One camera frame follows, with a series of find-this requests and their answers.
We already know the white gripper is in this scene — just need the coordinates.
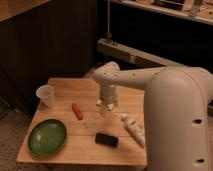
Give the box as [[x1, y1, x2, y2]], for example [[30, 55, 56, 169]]
[[99, 85, 117, 115]]

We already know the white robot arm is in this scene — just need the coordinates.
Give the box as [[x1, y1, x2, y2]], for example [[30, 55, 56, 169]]
[[93, 62, 213, 171]]

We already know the orange carrot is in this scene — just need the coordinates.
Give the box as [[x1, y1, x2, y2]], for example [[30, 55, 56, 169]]
[[72, 103, 83, 120]]

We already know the black rectangular phone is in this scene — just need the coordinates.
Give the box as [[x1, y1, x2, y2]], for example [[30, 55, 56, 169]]
[[95, 133, 118, 147]]

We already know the wooden table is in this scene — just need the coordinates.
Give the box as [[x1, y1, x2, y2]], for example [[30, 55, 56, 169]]
[[17, 78, 146, 166]]

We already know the white tube bottle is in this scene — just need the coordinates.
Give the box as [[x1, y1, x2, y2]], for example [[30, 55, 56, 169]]
[[121, 114, 145, 147]]

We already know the grey metal beam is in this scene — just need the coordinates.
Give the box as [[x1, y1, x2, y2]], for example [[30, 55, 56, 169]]
[[97, 38, 180, 67]]

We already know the clear plastic cup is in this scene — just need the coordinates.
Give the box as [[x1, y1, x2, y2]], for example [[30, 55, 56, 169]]
[[36, 85, 55, 107]]

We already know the metal vertical pole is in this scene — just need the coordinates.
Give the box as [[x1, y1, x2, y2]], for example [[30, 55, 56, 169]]
[[107, 0, 111, 41]]

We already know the wooden shelf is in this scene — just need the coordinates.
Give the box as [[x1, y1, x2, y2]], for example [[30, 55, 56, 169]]
[[111, 0, 213, 26]]

